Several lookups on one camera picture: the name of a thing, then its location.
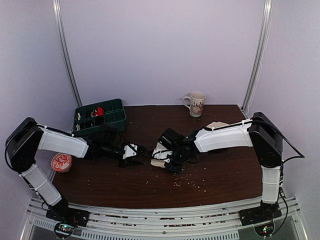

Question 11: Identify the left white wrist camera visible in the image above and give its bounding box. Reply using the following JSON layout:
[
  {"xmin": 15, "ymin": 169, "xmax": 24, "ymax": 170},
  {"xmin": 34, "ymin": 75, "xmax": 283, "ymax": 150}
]
[{"xmin": 122, "ymin": 143, "xmax": 138, "ymax": 160}]

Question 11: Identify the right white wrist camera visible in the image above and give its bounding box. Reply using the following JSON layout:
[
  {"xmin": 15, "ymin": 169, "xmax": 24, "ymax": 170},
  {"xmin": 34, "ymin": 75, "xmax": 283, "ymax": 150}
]
[{"xmin": 151, "ymin": 148, "xmax": 173, "ymax": 161}]

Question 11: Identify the white patterned ceramic mug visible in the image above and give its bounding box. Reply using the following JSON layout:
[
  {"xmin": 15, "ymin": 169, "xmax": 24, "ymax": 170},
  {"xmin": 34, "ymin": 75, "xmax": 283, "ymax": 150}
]
[{"xmin": 182, "ymin": 91, "xmax": 206, "ymax": 118}]

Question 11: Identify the right aluminium frame post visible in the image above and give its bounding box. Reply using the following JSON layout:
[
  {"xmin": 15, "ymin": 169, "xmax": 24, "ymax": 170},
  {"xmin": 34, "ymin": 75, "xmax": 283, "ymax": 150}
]
[{"xmin": 241, "ymin": 0, "xmax": 274, "ymax": 113}]

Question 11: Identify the left aluminium frame post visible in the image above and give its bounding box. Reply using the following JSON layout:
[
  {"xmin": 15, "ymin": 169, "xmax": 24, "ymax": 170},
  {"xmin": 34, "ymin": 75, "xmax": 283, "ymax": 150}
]
[{"xmin": 52, "ymin": 0, "xmax": 83, "ymax": 107}]

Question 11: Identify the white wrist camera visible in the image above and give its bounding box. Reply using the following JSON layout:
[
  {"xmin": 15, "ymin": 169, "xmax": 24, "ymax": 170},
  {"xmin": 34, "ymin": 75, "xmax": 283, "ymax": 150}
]
[
  {"xmin": 122, "ymin": 143, "xmax": 138, "ymax": 160},
  {"xmin": 151, "ymin": 148, "xmax": 173, "ymax": 161}
]

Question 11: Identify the cream underwear navy trim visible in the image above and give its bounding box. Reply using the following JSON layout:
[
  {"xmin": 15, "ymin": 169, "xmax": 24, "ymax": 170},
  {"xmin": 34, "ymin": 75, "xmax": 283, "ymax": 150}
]
[{"xmin": 206, "ymin": 121, "xmax": 229, "ymax": 129}]

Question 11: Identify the aluminium frame post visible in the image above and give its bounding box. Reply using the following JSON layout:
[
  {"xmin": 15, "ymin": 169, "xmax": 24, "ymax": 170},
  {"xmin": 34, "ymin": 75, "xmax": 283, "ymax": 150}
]
[
  {"xmin": 241, "ymin": 0, "xmax": 274, "ymax": 113},
  {"xmin": 52, "ymin": 0, "xmax": 83, "ymax": 107}
]

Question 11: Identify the cream boxer underwear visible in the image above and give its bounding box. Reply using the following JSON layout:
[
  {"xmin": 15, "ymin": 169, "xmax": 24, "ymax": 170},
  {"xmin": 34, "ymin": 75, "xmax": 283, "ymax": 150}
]
[{"xmin": 149, "ymin": 139, "xmax": 168, "ymax": 169}]

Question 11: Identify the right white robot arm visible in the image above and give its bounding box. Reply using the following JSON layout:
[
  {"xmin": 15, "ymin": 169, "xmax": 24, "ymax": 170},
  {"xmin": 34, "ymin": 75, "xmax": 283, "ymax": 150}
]
[{"xmin": 152, "ymin": 112, "xmax": 305, "ymax": 221}]

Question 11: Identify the green compartment tray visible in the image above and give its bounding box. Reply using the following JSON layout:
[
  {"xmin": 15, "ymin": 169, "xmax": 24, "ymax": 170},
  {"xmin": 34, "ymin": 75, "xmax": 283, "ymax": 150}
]
[{"xmin": 72, "ymin": 98, "xmax": 127, "ymax": 137}]

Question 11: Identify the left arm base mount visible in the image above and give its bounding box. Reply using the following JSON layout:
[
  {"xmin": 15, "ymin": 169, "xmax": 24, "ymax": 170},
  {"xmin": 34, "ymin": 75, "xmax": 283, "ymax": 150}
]
[{"xmin": 46, "ymin": 208, "xmax": 90, "ymax": 227}]

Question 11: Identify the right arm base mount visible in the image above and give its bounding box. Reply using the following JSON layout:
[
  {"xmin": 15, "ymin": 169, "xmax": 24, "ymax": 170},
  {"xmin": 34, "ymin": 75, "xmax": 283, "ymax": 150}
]
[{"xmin": 238, "ymin": 206, "xmax": 282, "ymax": 226}]

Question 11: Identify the red item in tray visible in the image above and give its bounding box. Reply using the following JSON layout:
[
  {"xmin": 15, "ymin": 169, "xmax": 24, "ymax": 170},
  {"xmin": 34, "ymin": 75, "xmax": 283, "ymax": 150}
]
[{"xmin": 90, "ymin": 106, "xmax": 104, "ymax": 117}]

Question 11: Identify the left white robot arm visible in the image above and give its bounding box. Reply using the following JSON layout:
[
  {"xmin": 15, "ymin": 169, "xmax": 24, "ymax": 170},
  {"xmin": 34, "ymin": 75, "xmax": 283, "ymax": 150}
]
[{"xmin": 4, "ymin": 117, "xmax": 151, "ymax": 222}]

